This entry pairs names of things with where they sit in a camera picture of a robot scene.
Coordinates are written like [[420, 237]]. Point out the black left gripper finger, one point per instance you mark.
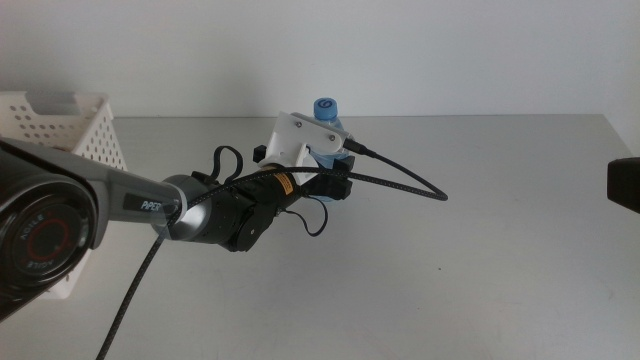
[[260, 154], [345, 166]]

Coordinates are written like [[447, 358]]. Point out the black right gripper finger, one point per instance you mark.
[[625, 182]]

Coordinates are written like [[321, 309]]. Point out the clear water bottle blue cap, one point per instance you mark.
[[325, 107]]

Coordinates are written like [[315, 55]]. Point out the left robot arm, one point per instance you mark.
[[50, 230]]

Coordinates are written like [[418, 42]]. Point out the white perforated plastic basket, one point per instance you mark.
[[95, 135]]

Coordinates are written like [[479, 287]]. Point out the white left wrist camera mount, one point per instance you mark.
[[305, 132]]

